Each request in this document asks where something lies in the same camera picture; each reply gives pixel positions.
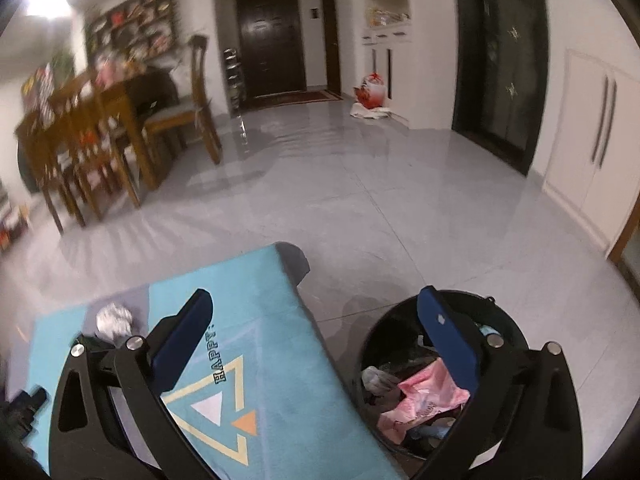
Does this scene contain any small shelf with boxes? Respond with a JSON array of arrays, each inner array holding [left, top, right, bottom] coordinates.
[[0, 183, 28, 254]]

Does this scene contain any wooden dining table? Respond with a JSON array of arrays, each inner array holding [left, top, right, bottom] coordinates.
[[46, 69, 181, 191]]

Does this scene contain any pink plastic wrapper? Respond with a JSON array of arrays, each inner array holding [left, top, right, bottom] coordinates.
[[376, 358, 470, 444]]

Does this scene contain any black round trash bin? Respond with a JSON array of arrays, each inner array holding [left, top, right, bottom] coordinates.
[[352, 289, 528, 460]]

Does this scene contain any red white gift bag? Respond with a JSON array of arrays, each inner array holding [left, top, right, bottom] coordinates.
[[349, 72, 392, 120]]

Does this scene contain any light blue face mask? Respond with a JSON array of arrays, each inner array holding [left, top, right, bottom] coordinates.
[[408, 417, 456, 448]]

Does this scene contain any white plastic bag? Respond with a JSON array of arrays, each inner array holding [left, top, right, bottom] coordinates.
[[96, 302, 134, 346], [360, 366, 400, 396]]

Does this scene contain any blue patterned rug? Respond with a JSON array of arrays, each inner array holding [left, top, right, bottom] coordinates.
[[9, 243, 400, 479]]

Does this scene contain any dark entrance door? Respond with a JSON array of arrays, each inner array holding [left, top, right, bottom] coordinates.
[[235, 0, 306, 99]]

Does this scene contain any wall display shelf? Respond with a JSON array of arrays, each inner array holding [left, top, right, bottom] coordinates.
[[85, 0, 178, 65]]

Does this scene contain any metal shoe rack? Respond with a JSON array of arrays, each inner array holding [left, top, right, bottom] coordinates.
[[222, 48, 246, 117]]

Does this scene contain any white shoe cabinet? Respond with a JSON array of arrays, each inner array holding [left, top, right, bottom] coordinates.
[[358, 0, 458, 129]]

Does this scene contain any wooden dining chair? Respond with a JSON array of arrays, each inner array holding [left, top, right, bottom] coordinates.
[[143, 35, 222, 165], [15, 110, 86, 234], [48, 68, 141, 219]]

